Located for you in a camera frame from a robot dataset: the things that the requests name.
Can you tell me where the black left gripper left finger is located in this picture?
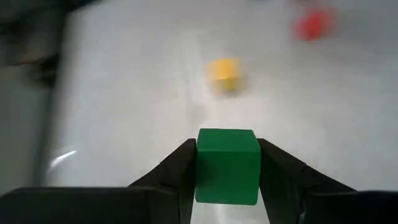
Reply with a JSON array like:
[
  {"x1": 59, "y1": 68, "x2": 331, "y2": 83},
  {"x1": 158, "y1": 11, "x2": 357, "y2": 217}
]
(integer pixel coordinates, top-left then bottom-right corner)
[{"x1": 0, "y1": 138, "x2": 197, "y2": 224}]

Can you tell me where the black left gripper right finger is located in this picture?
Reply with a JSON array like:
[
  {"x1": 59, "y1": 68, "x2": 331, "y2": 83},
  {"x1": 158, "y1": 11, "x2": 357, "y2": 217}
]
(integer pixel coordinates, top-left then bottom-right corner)
[{"x1": 257, "y1": 138, "x2": 398, "y2": 224}]

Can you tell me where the green triangular block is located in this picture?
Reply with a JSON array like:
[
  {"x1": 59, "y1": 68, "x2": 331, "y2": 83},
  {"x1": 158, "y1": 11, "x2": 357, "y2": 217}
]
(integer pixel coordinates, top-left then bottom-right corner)
[{"x1": 195, "y1": 128, "x2": 262, "y2": 206}]

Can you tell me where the yellow cube block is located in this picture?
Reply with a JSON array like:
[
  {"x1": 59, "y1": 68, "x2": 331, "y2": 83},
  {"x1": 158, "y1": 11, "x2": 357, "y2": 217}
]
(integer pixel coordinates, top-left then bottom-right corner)
[{"x1": 206, "y1": 58, "x2": 247, "y2": 95}]

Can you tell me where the red block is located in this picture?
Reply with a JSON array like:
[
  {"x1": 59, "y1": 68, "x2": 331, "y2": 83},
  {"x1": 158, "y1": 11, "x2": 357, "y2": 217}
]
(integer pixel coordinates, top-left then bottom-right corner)
[{"x1": 293, "y1": 6, "x2": 336, "y2": 42}]

